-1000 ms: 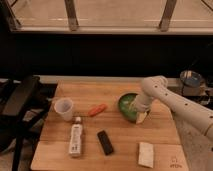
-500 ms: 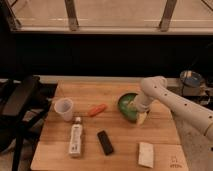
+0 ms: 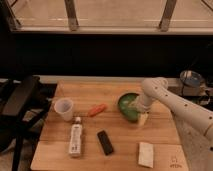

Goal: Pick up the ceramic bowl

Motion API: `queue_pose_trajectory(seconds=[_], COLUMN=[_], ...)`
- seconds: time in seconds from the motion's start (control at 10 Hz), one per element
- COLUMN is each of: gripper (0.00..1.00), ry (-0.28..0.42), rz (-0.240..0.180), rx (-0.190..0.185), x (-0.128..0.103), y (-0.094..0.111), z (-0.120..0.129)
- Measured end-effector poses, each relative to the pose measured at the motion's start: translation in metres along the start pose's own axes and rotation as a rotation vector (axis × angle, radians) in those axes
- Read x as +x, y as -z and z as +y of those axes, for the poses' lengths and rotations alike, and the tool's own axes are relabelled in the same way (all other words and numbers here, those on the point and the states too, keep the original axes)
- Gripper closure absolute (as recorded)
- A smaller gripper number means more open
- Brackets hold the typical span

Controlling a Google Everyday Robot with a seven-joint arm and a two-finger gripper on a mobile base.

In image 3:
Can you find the green ceramic bowl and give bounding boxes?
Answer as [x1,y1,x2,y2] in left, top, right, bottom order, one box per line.
[117,93,140,122]

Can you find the white plastic bottle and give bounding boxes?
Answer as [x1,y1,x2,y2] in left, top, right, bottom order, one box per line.
[69,117,83,157]

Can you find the wooden cutting board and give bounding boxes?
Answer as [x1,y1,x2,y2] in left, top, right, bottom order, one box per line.
[31,81,189,171]

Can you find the round metal tin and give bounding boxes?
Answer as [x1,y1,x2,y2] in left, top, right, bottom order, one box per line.
[180,70,204,88]

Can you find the orange carrot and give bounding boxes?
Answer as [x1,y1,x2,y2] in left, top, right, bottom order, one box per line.
[88,104,107,117]

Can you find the black rectangular remote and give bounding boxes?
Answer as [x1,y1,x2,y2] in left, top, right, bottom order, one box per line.
[97,131,114,155]

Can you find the clear plastic measuring cup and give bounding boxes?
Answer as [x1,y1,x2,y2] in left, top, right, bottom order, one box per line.
[54,98,74,121]

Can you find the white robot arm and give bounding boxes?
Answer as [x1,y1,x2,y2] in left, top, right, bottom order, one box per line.
[135,77,213,141]

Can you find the white folded cloth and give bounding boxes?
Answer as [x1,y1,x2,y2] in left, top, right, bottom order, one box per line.
[138,142,154,168]

